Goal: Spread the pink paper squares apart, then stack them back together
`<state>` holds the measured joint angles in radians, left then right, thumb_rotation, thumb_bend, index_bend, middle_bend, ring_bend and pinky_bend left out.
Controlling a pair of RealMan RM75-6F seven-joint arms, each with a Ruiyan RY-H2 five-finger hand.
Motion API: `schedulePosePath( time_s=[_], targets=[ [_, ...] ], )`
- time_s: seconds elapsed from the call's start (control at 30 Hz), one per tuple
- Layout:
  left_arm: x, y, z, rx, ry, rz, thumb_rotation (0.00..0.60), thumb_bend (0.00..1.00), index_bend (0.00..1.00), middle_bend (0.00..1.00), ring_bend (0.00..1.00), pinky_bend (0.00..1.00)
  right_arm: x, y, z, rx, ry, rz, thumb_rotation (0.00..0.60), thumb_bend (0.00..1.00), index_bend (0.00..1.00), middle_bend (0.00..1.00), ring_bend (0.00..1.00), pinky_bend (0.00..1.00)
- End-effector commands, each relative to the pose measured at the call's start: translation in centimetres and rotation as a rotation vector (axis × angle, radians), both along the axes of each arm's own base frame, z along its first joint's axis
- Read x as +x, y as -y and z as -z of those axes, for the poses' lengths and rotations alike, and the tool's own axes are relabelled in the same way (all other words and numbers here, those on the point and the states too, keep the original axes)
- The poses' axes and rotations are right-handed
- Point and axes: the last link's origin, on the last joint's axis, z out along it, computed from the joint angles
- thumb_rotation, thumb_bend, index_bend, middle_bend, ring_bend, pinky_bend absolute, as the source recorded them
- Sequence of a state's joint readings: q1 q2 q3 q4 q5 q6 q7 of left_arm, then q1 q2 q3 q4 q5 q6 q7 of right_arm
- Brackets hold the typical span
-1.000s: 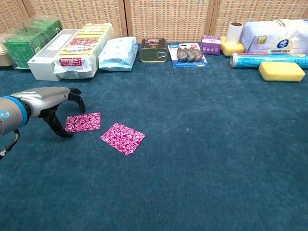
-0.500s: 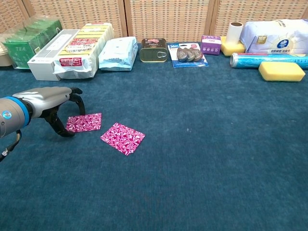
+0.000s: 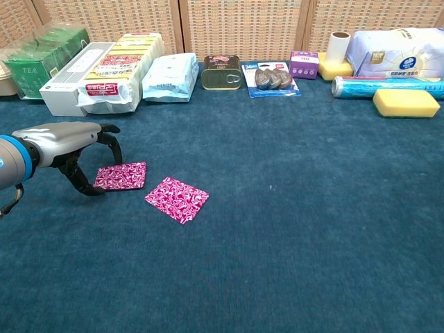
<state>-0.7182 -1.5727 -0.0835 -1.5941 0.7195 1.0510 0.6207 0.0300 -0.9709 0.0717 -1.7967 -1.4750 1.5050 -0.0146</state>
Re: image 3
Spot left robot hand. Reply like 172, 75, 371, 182
11, 121, 123, 197

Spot white power strip box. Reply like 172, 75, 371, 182
39, 42, 117, 117

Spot clear box green tea bags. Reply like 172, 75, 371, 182
1, 23, 91, 101

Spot yellow sponge multipack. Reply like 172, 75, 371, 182
76, 33, 166, 114

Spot light blue wet wipes pack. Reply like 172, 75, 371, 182
141, 52, 199, 103

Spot wicker folding screen panel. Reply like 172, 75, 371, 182
0, 0, 44, 49
303, 0, 444, 55
31, 0, 185, 56
178, 0, 311, 62

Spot dark gold meat can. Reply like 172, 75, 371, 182
200, 54, 243, 92

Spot blue blister pack of hooks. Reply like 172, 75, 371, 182
241, 61, 302, 99

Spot teal felt table cover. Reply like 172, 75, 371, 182
0, 60, 444, 333

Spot small purple box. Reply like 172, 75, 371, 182
288, 50, 320, 80

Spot plain yellow sponge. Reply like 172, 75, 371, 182
317, 51, 355, 83

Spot white paper roll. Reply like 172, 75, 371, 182
327, 31, 352, 66

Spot blue cling wrap roll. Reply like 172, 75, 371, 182
331, 75, 444, 101

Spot yellow sponge green underside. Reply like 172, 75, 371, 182
372, 88, 441, 119

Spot large white tissue pack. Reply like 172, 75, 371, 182
345, 26, 444, 79

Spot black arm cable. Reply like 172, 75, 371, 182
0, 182, 25, 219

